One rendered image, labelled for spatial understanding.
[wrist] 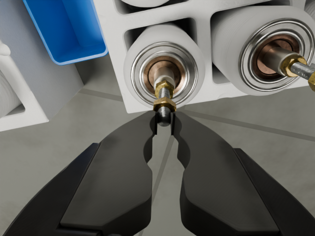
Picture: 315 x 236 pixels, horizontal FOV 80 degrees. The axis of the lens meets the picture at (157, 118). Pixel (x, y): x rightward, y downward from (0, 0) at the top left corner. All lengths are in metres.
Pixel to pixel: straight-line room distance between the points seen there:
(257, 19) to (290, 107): 0.42
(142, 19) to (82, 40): 0.24
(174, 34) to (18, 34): 0.26
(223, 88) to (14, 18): 0.35
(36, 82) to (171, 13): 0.25
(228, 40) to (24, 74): 0.30
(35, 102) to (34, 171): 0.45
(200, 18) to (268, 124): 0.42
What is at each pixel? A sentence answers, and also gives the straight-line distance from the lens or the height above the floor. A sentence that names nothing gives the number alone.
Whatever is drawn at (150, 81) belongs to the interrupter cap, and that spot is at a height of 0.25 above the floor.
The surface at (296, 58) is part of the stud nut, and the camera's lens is 0.21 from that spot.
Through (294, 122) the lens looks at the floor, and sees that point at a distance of 0.66.
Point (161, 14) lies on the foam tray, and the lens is 0.28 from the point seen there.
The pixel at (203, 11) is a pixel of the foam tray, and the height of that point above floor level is 0.18.
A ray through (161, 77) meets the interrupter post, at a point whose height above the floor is 0.28.
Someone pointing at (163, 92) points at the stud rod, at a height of 0.31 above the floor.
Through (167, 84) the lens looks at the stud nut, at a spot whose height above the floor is 0.30.
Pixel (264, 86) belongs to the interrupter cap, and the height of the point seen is 0.25.
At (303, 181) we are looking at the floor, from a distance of 0.85.
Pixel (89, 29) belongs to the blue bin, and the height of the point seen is 0.00.
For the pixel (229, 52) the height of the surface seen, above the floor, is 0.24.
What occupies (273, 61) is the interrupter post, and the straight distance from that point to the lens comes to 0.22.
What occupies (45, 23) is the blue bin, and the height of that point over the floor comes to 0.10.
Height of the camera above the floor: 0.46
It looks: 60 degrees down
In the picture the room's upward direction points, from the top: 178 degrees counter-clockwise
